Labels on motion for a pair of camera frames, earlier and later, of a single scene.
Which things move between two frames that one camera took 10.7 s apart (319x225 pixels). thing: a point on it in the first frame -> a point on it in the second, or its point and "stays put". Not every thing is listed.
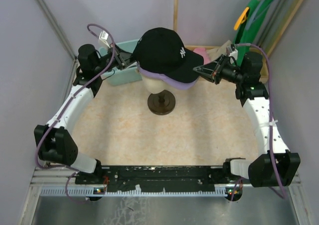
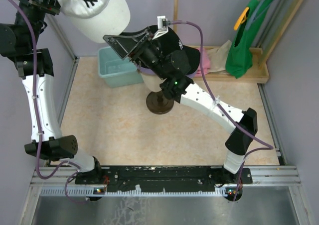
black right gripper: [212, 71] -> [133, 46]
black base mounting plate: [156, 178] stays put
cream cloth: [214, 54] stays put
